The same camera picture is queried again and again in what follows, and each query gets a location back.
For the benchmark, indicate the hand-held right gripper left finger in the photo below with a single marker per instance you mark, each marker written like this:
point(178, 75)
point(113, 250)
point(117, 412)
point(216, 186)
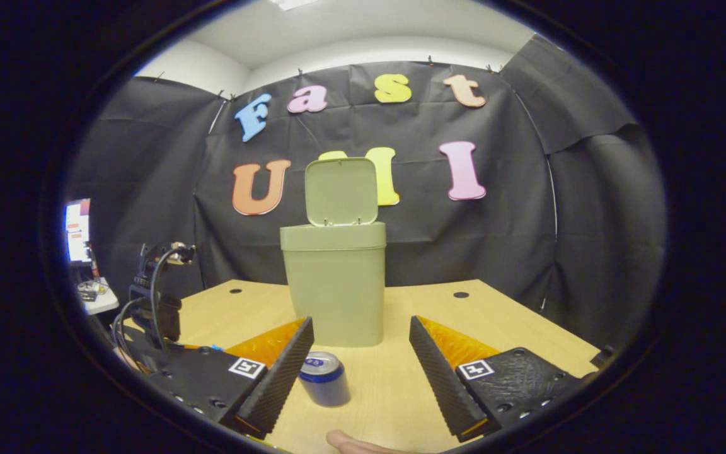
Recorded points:
point(281, 378)

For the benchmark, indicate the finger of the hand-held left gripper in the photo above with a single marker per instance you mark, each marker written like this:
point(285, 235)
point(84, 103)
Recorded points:
point(194, 346)

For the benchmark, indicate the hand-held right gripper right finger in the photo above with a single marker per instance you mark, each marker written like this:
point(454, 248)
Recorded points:
point(442, 378)

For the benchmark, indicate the blue pop can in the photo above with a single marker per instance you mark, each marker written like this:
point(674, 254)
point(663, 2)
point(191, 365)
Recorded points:
point(326, 384)

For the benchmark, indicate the green desktop garbage bin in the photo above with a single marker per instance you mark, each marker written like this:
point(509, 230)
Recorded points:
point(334, 284)

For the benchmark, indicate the wooden desktop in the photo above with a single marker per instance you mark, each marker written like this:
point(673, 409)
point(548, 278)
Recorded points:
point(388, 384)

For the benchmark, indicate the small black device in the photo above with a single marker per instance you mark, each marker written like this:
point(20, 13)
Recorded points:
point(88, 295)

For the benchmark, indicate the red pen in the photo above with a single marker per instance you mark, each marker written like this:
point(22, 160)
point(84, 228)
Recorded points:
point(94, 261)

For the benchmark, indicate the computer monitor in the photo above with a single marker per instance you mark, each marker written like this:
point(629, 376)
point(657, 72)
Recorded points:
point(78, 230)

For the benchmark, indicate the black backdrop cloth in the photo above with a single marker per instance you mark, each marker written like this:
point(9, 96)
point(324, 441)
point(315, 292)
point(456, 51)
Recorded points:
point(464, 239)

